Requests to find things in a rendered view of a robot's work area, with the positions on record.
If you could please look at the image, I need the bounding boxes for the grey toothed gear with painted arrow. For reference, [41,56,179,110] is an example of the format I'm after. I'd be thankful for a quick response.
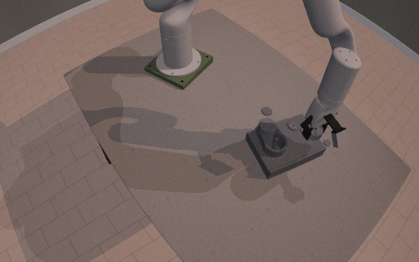
[309,126,324,141]

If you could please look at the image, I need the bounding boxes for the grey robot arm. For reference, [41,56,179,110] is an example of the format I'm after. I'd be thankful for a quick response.
[143,0,361,148]

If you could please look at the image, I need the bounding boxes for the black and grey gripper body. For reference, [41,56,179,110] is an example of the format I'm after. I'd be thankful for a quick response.
[305,96,339,128]

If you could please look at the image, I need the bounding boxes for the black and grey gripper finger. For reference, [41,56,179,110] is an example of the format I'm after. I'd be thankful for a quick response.
[322,123,329,133]
[300,115,314,140]

